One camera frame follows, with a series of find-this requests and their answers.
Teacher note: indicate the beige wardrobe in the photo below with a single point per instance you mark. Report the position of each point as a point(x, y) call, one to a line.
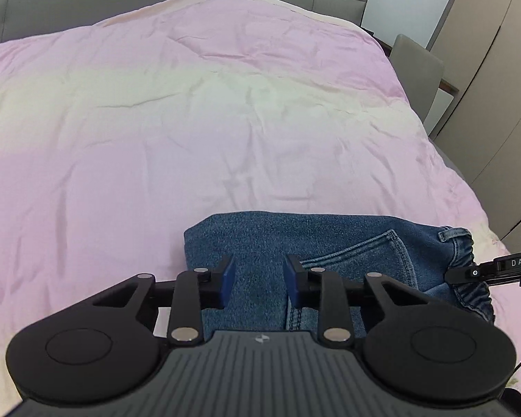
point(490, 74)

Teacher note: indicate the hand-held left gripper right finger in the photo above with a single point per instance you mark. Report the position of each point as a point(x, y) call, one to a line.
point(291, 280)

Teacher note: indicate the blue denim pants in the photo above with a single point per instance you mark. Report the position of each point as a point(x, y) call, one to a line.
point(260, 243)

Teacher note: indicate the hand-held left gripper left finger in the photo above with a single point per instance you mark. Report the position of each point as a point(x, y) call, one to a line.
point(227, 280)

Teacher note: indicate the pink bed blanket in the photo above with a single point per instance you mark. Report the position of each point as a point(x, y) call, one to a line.
point(199, 117)

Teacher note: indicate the grey chair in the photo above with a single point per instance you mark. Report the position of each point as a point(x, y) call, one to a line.
point(417, 74)

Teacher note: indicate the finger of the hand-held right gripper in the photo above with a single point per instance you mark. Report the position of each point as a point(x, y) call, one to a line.
point(471, 273)

